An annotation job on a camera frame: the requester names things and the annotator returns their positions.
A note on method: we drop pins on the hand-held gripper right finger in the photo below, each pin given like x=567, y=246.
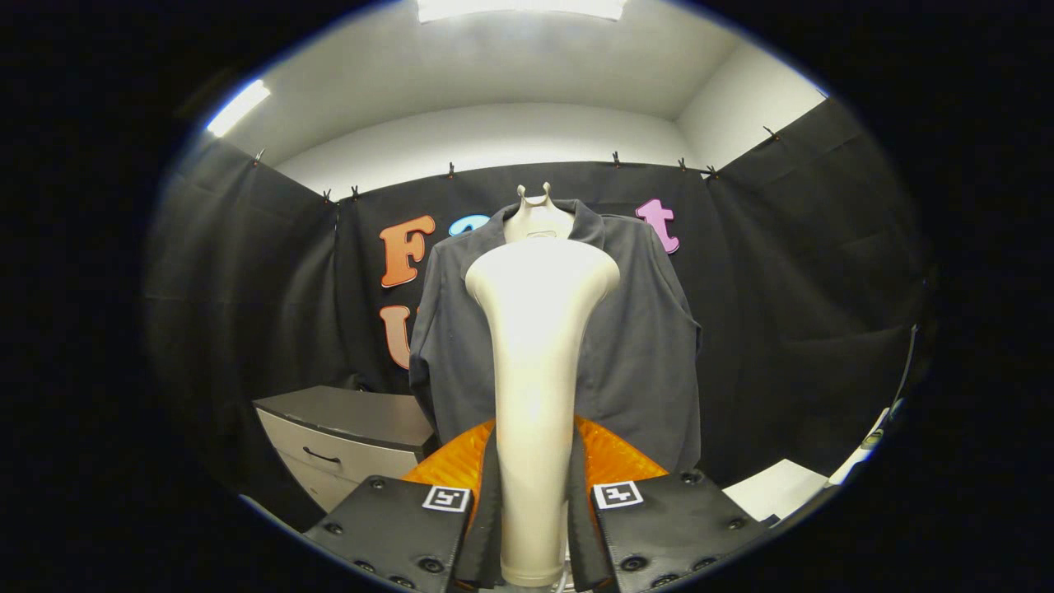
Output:
x=675, y=523

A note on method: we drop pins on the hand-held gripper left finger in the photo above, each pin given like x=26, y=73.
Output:
x=395, y=527

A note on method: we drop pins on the dark grey button shirt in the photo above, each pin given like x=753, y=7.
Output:
x=642, y=346

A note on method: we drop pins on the white garment steamer head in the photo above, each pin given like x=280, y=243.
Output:
x=539, y=362

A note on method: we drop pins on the white side table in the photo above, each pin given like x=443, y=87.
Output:
x=774, y=490

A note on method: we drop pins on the grey drawer cabinet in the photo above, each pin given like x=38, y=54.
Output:
x=346, y=412

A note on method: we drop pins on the black backdrop cloth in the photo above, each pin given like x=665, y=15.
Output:
x=782, y=288

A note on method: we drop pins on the small ceiling light panel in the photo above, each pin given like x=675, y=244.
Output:
x=237, y=108

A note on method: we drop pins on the large ceiling light panel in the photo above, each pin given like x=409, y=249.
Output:
x=519, y=8

